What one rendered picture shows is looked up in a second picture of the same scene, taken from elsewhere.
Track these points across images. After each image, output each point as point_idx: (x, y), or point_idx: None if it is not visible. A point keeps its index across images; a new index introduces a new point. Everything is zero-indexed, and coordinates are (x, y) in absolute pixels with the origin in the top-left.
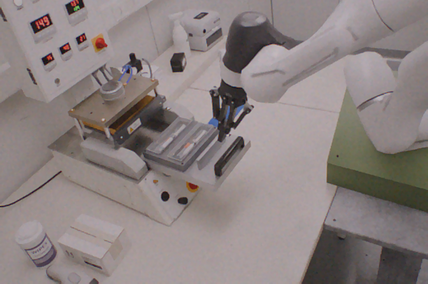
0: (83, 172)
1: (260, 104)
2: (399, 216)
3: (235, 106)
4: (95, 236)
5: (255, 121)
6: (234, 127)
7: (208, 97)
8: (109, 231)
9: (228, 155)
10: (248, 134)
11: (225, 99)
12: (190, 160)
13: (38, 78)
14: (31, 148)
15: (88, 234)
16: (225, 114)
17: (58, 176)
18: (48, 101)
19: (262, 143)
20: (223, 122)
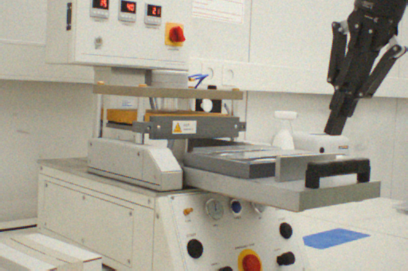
0: (72, 202)
1: (396, 240)
2: None
3: (373, 42)
4: (44, 253)
5: (385, 250)
6: (363, 92)
7: (307, 221)
8: (72, 253)
9: (338, 162)
10: (368, 257)
11: (358, 27)
12: (264, 166)
13: (76, 18)
14: (10, 183)
15: (35, 249)
16: (351, 76)
17: (27, 231)
18: (74, 60)
19: (394, 270)
20: (343, 92)
